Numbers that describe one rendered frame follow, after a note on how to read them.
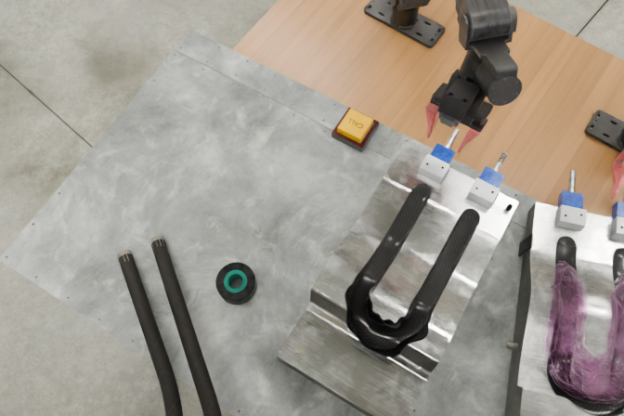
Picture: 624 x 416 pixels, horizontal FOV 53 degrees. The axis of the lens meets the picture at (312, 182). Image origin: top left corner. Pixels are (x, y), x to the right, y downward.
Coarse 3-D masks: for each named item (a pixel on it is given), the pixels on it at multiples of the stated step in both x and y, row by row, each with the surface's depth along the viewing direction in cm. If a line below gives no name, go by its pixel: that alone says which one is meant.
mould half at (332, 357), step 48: (384, 192) 128; (432, 192) 127; (432, 240) 123; (480, 240) 123; (336, 288) 115; (384, 288) 115; (336, 336) 119; (432, 336) 111; (336, 384) 115; (384, 384) 115
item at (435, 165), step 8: (456, 128) 132; (456, 136) 132; (448, 144) 131; (432, 152) 129; (440, 152) 129; (448, 152) 129; (424, 160) 127; (432, 160) 127; (440, 160) 127; (448, 160) 128; (424, 168) 126; (432, 168) 126; (440, 168) 126; (432, 176) 127; (440, 176) 126; (440, 184) 129
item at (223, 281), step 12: (228, 264) 128; (240, 264) 128; (216, 276) 127; (228, 276) 127; (240, 276) 127; (252, 276) 127; (216, 288) 126; (228, 288) 126; (240, 288) 126; (252, 288) 126; (228, 300) 125; (240, 300) 125
